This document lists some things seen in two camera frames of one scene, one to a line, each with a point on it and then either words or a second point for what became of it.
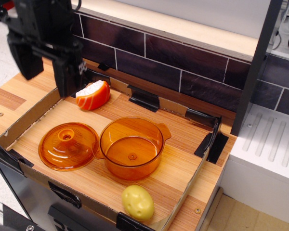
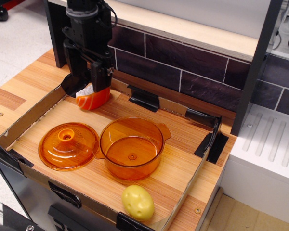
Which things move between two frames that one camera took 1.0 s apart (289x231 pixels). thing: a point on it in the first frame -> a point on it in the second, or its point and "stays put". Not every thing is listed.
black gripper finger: (30, 62) -> (77, 60)
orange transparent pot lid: (67, 146) stays put
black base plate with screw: (14, 221) stays put
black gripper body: (48, 24) -> (93, 34)
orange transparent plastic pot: (131, 147) stays put
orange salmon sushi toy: (94, 96) stays put
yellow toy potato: (138, 202) stays put
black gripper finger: (69, 74) -> (101, 75)
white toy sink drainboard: (262, 168) stays put
